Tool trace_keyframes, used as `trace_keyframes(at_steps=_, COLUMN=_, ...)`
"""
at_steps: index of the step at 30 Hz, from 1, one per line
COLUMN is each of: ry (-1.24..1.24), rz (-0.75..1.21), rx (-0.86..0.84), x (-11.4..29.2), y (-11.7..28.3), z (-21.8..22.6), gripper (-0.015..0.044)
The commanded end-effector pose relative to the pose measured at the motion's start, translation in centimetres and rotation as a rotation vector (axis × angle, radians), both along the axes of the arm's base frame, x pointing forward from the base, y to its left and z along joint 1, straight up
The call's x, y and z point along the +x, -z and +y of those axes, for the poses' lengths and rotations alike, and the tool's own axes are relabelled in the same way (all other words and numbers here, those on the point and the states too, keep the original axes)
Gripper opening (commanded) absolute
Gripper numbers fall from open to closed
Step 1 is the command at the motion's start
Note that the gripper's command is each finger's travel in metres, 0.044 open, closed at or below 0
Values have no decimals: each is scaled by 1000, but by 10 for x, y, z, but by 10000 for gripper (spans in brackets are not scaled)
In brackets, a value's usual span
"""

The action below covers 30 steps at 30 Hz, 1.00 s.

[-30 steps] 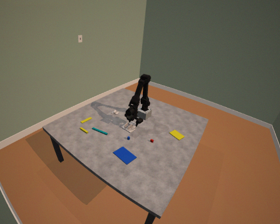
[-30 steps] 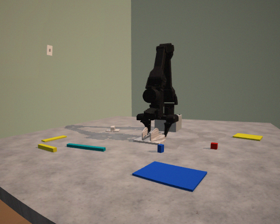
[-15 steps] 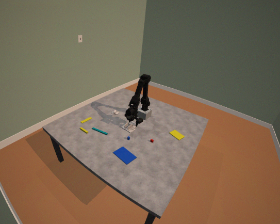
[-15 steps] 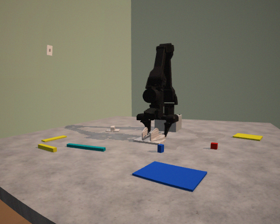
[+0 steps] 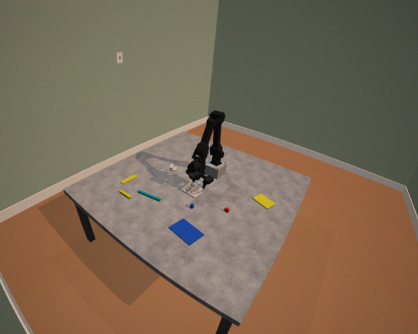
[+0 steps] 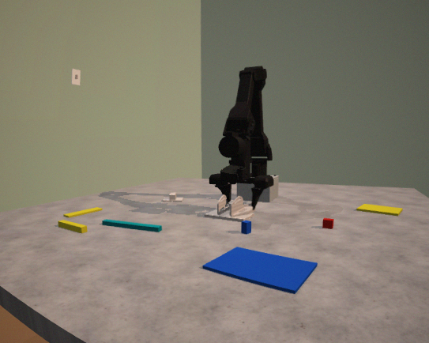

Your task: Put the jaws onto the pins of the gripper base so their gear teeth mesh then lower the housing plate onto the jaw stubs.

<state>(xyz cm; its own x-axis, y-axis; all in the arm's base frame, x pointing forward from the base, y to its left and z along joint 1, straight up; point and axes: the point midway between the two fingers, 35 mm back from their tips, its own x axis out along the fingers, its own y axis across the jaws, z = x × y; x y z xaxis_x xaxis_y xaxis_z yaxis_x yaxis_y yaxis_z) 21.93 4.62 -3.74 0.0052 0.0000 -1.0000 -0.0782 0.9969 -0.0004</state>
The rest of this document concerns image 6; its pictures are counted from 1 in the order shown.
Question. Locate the yellow rectangular bar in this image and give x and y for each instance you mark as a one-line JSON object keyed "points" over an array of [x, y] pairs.
{"points": [[72, 226]]}

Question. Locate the teal rectangular bar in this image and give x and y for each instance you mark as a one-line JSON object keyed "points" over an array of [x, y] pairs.
{"points": [[127, 224]]}

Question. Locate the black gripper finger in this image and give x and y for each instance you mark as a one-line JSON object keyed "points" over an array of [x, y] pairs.
{"points": [[256, 194], [225, 190]]}

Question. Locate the small red cube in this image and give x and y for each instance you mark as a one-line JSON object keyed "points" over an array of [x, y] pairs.
{"points": [[328, 223]]}

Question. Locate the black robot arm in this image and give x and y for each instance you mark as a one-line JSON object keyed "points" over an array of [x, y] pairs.
{"points": [[246, 118]]}

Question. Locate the blue flat rectangular plate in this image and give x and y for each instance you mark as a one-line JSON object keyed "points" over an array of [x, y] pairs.
{"points": [[270, 270]]}

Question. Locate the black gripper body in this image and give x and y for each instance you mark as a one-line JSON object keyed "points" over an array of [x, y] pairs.
{"points": [[262, 181]]}

